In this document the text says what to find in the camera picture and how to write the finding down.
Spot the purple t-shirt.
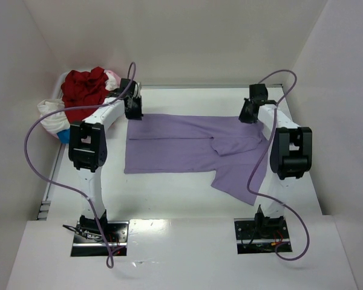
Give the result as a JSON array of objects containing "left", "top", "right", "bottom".
[{"left": 124, "top": 114, "right": 267, "bottom": 205}]

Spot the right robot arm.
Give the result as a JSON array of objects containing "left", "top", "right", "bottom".
[{"left": 237, "top": 83, "right": 312, "bottom": 241}]

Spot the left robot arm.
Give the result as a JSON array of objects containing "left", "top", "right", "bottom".
[{"left": 68, "top": 79, "right": 143, "bottom": 236}]

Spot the pink t-shirt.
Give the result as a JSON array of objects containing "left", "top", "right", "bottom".
[{"left": 104, "top": 70, "right": 121, "bottom": 91}]

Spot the red t-shirt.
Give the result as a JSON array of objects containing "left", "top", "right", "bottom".
[{"left": 61, "top": 66, "right": 111, "bottom": 124}]

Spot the blue t-shirt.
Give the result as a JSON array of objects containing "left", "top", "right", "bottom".
[{"left": 56, "top": 129, "right": 70, "bottom": 144}]

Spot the white laundry basket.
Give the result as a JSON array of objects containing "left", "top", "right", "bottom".
[{"left": 51, "top": 71, "right": 70, "bottom": 99}]

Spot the white t-shirt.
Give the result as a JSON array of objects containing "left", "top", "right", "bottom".
[{"left": 37, "top": 99, "right": 70, "bottom": 138}]

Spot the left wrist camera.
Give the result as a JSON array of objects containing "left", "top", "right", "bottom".
[{"left": 133, "top": 82, "right": 142, "bottom": 98}]

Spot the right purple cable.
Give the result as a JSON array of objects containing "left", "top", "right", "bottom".
[{"left": 247, "top": 69, "right": 311, "bottom": 261}]

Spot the purple cable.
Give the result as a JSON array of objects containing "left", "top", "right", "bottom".
[
  {"left": 23, "top": 62, "right": 137, "bottom": 269},
  {"left": 247, "top": 69, "right": 311, "bottom": 261}
]

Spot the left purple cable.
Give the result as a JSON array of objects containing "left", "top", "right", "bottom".
[{"left": 23, "top": 62, "right": 137, "bottom": 269}]

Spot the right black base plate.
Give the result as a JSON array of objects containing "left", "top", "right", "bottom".
[{"left": 234, "top": 216, "right": 292, "bottom": 254}]

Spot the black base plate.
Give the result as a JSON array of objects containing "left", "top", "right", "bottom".
[
  {"left": 69, "top": 221, "right": 129, "bottom": 257},
  {"left": 234, "top": 216, "right": 292, "bottom": 254}
]

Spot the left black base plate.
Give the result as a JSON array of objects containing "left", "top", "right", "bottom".
[{"left": 69, "top": 221, "right": 129, "bottom": 257}]

